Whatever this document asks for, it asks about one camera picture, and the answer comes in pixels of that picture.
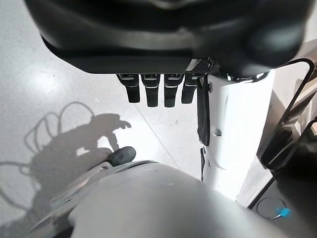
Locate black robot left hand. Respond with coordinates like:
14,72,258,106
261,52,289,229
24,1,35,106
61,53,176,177
23,0,306,108

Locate round cap with blue sticker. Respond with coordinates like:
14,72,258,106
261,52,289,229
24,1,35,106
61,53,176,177
256,197,292,220

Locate black hanging strap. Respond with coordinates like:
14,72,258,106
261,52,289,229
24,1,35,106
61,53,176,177
196,74,211,147

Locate black metal frame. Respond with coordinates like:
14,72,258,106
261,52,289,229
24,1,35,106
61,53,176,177
256,58,317,172

